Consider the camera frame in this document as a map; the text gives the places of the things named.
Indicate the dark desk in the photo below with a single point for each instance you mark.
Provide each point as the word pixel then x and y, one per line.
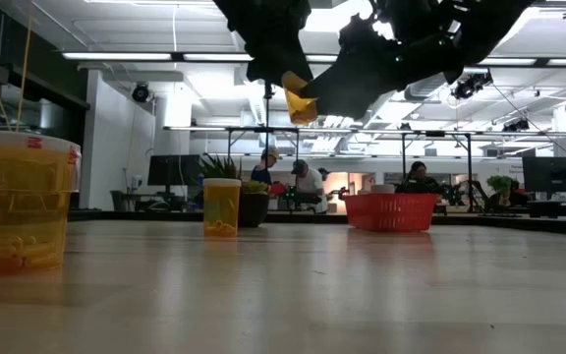
pixel 558 206

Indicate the orange pill bottle white cap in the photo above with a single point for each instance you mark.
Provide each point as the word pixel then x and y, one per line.
pixel 302 110
pixel 221 209

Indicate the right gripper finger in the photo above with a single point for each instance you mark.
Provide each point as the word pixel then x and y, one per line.
pixel 371 88
pixel 337 88

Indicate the black tripod stand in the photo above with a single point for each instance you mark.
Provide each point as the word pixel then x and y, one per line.
pixel 266 147

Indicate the black background robot arm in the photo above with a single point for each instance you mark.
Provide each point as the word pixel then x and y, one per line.
pixel 465 192
pixel 302 198

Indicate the succulent plant in black pot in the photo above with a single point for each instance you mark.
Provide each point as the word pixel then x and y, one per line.
pixel 253 210

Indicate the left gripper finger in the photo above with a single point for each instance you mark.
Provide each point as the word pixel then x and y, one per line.
pixel 299 61
pixel 268 66

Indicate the black computer monitor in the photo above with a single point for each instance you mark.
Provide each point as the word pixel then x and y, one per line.
pixel 174 169
pixel 552 174

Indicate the person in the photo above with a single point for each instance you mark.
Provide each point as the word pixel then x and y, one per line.
pixel 311 183
pixel 418 183
pixel 262 174

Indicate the white plastic pill bottle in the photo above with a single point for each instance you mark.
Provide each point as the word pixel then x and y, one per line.
pixel 383 189

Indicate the green leafy plant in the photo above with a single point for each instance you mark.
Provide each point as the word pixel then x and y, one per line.
pixel 500 183

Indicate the dark waste bin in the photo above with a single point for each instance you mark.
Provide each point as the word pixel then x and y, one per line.
pixel 118 201

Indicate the orange pill bottle red-marked cap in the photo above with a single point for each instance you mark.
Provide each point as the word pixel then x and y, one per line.
pixel 17 211

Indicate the black metal workstation frame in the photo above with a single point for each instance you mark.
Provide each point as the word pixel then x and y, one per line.
pixel 243 129
pixel 469 172

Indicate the red plastic mesh basket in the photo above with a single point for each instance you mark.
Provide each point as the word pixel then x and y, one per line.
pixel 391 212

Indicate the silver ventilation duct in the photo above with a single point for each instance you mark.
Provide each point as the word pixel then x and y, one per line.
pixel 425 91

